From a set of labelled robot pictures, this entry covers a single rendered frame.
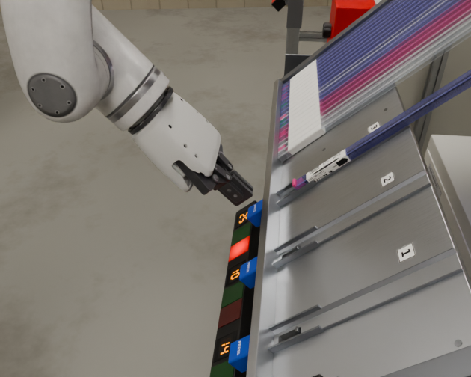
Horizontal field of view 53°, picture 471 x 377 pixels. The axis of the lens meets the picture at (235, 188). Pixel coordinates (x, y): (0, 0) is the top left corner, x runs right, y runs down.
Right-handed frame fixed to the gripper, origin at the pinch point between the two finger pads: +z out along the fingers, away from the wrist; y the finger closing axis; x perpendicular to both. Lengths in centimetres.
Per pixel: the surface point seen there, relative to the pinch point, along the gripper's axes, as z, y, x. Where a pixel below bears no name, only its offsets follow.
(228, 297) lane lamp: 6.2, 11.7, -5.3
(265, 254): 3.3, 11.8, 3.4
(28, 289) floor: 8, -39, -100
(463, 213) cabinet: 33.6, -12.8, 18.5
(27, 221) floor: -2, -69, -110
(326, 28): 13, -73, 10
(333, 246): 5.3, 13.5, 11.0
